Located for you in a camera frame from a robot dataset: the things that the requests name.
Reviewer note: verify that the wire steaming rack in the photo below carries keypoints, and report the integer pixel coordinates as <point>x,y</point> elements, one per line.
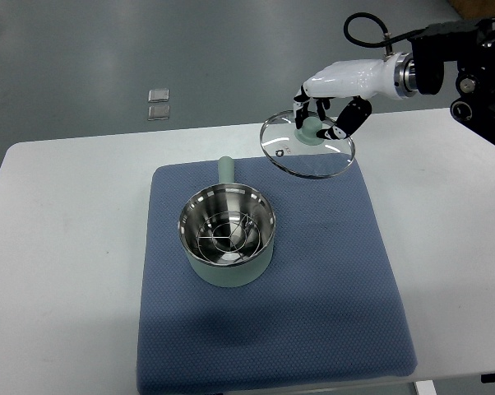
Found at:
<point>228,238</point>

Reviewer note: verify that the blue textured mat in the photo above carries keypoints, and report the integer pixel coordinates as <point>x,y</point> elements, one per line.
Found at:
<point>326,309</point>

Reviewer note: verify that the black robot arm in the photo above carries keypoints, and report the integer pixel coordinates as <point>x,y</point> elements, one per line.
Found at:
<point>470,44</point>

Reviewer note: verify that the brown cardboard box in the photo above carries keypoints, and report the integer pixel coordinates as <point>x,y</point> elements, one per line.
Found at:
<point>470,9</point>

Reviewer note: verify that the upper metal floor plate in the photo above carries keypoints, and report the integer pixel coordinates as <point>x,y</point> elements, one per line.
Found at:
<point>158,95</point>

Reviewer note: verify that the green pot steel interior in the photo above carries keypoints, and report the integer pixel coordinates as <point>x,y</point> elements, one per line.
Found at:
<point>227,195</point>

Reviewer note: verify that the glass lid green knob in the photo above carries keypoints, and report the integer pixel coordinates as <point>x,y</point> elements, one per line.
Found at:
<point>317,150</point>

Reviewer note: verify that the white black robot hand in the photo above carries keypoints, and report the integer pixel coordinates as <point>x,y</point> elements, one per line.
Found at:
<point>358,80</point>

